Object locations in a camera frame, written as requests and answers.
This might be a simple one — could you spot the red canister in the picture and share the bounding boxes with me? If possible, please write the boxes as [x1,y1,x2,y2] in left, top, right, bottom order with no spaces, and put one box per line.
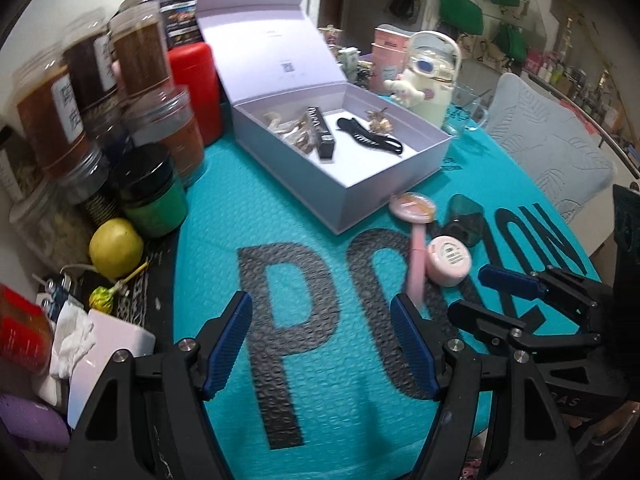
[167,41,223,147]

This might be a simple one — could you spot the glass mug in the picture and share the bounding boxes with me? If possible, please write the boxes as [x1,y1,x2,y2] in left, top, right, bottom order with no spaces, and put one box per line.
[442,84,493,137]

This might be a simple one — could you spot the small blue white gadget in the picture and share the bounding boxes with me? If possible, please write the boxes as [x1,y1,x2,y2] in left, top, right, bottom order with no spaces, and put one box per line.
[32,272,83,311]

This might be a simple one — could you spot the small jar dark contents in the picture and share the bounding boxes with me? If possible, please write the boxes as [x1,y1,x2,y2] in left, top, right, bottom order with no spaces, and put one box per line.
[65,145,126,226]

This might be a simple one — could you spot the black patterned cloth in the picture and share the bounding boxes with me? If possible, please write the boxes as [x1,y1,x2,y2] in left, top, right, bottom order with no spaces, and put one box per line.
[120,250,176,331]

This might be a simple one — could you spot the yellow lemon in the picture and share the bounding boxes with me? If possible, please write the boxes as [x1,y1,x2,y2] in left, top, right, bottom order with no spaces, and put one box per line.
[89,218,145,281]

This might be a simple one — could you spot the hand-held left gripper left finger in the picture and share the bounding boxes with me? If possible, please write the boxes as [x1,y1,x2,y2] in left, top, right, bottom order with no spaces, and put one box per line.
[60,290,253,480]

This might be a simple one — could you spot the gold ornament hair clip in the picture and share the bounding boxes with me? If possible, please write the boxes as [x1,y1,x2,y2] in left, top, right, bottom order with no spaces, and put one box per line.
[365,107,393,133]

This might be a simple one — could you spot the dark blue jar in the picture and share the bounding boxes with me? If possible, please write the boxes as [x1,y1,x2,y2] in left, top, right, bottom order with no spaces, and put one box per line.
[85,105,133,161]

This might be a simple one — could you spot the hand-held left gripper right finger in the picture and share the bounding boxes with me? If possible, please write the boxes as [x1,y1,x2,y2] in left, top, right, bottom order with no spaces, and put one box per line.
[390,294,581,480]

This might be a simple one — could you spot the row of small bottles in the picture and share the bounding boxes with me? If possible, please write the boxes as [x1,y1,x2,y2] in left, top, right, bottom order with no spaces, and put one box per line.
[525,45,640,126]

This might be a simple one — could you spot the cream cartoon water bottle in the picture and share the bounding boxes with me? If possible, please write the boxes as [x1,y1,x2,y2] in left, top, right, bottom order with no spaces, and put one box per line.
[384,31,463,128]

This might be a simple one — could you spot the black hair clip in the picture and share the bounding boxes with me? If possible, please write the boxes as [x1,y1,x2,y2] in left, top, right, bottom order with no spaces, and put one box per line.
[336,117,405,157]

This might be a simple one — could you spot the beige hair claw clip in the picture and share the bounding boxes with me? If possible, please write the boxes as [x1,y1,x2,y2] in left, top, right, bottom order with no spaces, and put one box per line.
[263,110,313,153]

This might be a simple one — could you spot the red label bottle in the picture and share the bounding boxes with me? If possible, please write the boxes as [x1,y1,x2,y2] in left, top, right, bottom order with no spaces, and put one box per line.
[0,284,53,373]

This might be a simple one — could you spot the jar of pale dried pieces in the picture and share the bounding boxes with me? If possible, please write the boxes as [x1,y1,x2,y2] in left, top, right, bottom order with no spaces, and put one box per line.
[9,180,96,273]

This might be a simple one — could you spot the teal bubble mailer mat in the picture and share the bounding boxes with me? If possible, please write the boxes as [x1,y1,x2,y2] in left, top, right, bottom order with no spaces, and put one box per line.
[172,105,601,480]

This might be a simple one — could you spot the pink paper cup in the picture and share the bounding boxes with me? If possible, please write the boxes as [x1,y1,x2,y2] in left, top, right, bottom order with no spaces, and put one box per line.
[374,25,416,48]
[370,42,413,96]

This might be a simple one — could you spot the dark translucent square container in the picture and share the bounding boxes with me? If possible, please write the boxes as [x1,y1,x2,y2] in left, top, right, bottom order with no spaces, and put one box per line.
[442,195,483,247]

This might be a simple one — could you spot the orange content jar white label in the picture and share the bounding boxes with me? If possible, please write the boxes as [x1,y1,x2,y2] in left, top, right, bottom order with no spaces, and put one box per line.
[12,57,93,178]

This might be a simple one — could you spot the grey quilted chair cushion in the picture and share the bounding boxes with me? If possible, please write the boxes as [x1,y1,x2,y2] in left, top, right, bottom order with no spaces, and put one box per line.
[485,72,618,226]

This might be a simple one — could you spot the short jar brown label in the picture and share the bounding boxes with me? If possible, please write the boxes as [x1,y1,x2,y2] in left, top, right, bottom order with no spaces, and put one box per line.
[122,85,206,186]

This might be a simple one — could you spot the lavender gift box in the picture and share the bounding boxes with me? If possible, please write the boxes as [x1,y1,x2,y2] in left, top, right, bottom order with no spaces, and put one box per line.
[196,0,452,235]

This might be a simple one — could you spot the small panda glass cup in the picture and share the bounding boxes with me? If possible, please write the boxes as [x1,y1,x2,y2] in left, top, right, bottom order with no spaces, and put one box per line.
[320,24,346,48]

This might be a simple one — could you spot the yellow wrapped lollipop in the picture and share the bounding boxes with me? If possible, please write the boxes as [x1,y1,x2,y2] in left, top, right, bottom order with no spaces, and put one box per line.
[89,260,150,312]

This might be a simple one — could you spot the pink cosmetic tube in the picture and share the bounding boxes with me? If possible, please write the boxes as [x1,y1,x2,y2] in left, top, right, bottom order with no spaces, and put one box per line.
[406,222,431,311]

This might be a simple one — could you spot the purple box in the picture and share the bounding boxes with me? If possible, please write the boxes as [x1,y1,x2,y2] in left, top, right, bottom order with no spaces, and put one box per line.
[0,392,71,453]

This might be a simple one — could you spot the slim black cosmetic box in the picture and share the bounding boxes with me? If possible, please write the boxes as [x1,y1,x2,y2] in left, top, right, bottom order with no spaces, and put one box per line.
[305,106,337,163]

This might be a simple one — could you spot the green tote bag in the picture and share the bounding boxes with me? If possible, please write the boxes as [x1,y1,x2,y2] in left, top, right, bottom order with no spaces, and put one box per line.
[439,0,485,36]
[492,22,528,61]

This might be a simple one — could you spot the pale pink box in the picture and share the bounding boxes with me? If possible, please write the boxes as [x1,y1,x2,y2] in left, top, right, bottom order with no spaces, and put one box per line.
[67,309,157,428]

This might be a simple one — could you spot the small green white carton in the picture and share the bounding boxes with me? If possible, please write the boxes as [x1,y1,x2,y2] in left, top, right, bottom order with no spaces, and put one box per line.
[339,47,361,81]

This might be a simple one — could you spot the tall jar brown label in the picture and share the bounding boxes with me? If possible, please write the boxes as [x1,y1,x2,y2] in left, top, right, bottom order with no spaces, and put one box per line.
[107,7,173,98]

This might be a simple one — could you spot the orange pink round compact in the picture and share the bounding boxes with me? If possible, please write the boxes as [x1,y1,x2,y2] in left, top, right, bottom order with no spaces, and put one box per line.
[389,192,435,223]

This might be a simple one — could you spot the pink round case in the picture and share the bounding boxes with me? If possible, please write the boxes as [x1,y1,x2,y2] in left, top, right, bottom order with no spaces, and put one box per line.
[425,236,472,287]

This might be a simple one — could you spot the green jar black lid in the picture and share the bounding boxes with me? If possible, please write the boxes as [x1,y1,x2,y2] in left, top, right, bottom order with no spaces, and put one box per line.
[111,143,188,239]

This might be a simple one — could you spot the dark content jar white label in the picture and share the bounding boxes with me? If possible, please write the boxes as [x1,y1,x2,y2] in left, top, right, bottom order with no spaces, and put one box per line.
[60,10,121,111]

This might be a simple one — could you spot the slim pack of dried slices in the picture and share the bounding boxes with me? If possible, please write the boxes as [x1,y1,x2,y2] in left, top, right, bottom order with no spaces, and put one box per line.
[0,127,31,201]

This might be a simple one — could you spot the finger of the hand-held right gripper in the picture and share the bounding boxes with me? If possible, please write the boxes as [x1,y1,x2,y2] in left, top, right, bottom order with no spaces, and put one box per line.
[479,266,608,331]
[447,300,601,356]

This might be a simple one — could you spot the crumpled white tissue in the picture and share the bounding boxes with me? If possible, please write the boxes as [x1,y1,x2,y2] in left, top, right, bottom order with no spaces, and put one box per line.
[49,305,96,380]

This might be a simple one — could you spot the black snack pouch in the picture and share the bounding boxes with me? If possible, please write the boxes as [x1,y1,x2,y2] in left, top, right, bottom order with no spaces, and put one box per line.
[157,0,203,51]

